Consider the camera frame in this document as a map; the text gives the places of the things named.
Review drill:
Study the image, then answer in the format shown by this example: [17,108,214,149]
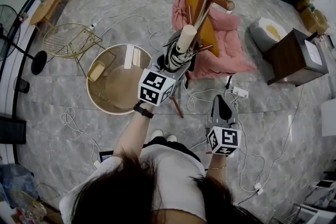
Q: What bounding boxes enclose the dark tablet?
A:
[99,150,114,164]

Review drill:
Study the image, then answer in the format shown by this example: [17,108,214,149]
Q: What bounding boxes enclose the black wrist watch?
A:
[133,100,155,119]

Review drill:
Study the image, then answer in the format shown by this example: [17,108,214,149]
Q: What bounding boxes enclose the white plug adapter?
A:
[253,182,265,196]

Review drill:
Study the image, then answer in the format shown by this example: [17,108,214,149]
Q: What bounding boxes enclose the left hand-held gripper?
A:
[137,51,196,108]

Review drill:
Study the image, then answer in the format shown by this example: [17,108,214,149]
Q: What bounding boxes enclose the small black bin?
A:
[14,77,30,94]

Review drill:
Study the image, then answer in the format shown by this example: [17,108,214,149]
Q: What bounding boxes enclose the grey patterned pillow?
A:
[303,179,336,210]

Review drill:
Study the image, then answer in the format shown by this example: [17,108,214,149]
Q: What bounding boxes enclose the small gold tray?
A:
[87,60,106,82]

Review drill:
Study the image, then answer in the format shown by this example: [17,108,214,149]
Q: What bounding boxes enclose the umbrella with beige handle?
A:
[162,0,214,73]

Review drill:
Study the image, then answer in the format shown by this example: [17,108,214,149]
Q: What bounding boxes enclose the dark wooden side cabinet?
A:
[263,28,330,87]

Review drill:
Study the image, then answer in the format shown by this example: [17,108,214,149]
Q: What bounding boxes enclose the cardboard boxes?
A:
[294,0,331,35]

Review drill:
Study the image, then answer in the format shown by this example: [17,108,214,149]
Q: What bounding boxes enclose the round glass table gold rim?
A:
[86,44,153,116]

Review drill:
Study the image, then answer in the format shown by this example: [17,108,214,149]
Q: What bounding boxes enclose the yellow cushion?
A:
[186,0,220,58]

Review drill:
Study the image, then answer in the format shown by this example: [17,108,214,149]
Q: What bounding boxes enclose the pink padded chair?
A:
[171,0,257,81]

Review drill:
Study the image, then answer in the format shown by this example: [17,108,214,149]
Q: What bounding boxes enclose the white cable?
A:
[93,0,164,52]
[60,106,102,169]
[237,102,266,193]
[183,80,238,111]

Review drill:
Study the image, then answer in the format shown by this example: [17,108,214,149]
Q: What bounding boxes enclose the black standing fan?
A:
[0,4,48,76]

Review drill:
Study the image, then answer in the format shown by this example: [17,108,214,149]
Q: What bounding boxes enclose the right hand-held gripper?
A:
[206,94,242,157]

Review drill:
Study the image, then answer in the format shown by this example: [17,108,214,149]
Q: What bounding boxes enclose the black monitor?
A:
[0,113,27,145]

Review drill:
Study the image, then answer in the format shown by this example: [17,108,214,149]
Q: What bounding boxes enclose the person's white shirt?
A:
[58,144,208,224]

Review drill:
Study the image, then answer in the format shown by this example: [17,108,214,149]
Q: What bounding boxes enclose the person's right forearm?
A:
[206,152,229,179]

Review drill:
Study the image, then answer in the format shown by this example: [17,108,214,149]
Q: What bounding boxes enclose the person's black shorts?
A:
[143,136,202,163]

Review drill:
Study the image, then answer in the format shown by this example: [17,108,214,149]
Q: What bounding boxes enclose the person's left forearm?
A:
[112,102,156,158]

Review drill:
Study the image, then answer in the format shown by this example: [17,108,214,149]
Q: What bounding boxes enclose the light wooden coffee table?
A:
[29,0,70,33]

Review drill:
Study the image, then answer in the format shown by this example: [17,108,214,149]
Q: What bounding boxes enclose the gold wire round side table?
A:
[42,23,103,77]

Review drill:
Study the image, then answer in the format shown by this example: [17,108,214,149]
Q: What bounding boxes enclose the thin grey cable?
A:
[258,84,306,185]

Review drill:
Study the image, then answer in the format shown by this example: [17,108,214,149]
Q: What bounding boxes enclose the blue plastic bag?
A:
[0,163,40,208]

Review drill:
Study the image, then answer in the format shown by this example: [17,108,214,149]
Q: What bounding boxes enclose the gold wire basket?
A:
[12,182,61,221]

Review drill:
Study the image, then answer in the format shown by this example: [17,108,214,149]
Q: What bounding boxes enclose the grey egg print bean bag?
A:
[248,16,289,55]

